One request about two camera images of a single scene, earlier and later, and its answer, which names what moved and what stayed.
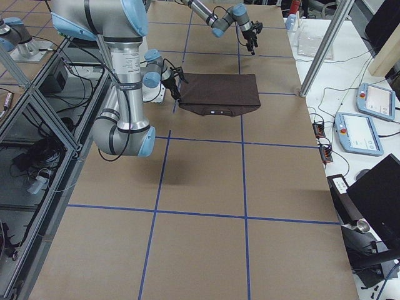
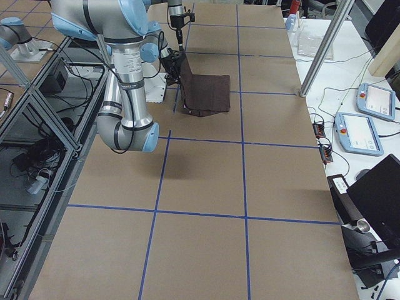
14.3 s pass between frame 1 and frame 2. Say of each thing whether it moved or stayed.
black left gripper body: moved
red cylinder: stayed
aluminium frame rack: stayed
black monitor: stayed
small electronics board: stayed
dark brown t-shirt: moved
